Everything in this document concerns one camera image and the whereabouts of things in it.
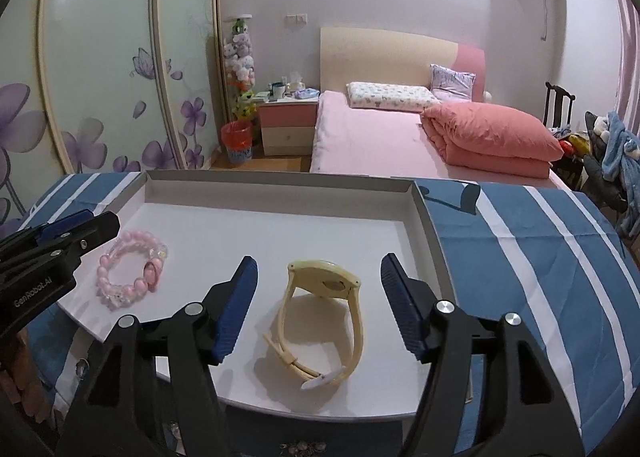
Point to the colourful toy pile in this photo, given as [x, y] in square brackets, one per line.
[570, 142]

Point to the cream and pink headboard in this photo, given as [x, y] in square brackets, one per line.
[380, 57]

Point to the purple pillow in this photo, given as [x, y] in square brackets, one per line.
[452, 82]

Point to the cream wrist watch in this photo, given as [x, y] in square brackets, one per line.
[310, 273]

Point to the pink and cream nightstand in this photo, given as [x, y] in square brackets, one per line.
[287, 129]

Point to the floral sliding door wardrobe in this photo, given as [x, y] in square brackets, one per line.
[100, 62]

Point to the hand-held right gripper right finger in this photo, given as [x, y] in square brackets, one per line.
[400, 309]

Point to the red trash bin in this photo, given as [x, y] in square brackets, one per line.
[237, 142]

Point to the dark wooden chair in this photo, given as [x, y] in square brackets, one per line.
[555, 102]

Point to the grey cardboard tray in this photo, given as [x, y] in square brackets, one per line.
[250, 227]

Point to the blue white striped blanket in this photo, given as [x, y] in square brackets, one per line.
[525, 247]

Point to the column of plush toys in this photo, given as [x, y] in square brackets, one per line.
[241, 62]

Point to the white printed pillow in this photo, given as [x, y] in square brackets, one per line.
[390, 96]

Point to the blue plush garment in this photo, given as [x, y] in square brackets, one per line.
[620, 147]

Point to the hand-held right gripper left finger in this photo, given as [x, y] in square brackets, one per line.
[235, 309]

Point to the white wall switch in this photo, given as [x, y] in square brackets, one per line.
[296, 18]

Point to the folded pink quilt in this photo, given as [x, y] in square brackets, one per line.
[485, 137]

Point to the blue cloth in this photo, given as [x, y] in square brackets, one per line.
[305, 94]

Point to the white air conditioner pipe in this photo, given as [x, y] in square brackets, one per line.
[546, 12]

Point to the pink curtain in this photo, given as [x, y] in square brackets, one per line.
[627, 52]

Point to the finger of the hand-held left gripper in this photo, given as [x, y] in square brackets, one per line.
[65, 226]
[100, 229]

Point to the white round object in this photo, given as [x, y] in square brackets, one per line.
[488, 97]

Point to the green book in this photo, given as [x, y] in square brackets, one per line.
[261, 97]

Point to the pink sheeted bed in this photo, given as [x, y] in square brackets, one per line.
[370, 137]

